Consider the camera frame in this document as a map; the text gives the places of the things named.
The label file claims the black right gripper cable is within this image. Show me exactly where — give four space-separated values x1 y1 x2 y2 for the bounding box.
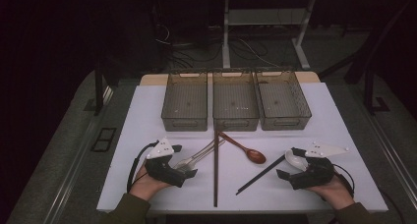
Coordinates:
332 163 356 198

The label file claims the bundle of floor cables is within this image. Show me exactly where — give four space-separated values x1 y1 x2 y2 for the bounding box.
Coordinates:
153 21 283 70

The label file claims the black metal stand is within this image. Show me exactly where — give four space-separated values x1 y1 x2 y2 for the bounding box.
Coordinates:
363 66 391 115

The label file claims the brown translucent plastic bin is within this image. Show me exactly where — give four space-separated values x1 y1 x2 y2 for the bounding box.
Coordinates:
211 70 260 133
255 70 313 132
160 71 209 133

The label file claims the white ceramic spoon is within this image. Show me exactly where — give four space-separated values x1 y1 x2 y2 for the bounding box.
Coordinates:
284 148 310 172

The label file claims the brown wooden spoon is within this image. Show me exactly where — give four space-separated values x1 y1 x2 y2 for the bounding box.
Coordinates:
217 131 268 165

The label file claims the white metal table frame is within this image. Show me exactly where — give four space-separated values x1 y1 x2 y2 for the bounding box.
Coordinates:
221 0 318 71

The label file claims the black chopstick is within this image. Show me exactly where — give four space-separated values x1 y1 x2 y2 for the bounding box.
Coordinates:
235 154 286 196

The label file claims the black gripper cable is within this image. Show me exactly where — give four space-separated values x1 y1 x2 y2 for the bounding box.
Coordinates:
127 140 160 194
332 163 356 198

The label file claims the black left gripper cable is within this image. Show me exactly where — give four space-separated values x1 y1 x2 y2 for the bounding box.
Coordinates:
127 140 160 194

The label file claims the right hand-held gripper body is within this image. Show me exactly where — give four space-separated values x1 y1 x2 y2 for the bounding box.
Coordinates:
288 140 350 191

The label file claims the person's right hand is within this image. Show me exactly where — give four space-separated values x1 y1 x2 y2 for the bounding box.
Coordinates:
308 178 356 210

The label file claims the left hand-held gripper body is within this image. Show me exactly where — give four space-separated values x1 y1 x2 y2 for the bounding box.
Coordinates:
145 137 188 189

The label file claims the person's left hand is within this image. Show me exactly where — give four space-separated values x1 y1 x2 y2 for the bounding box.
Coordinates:
129 164 171 202

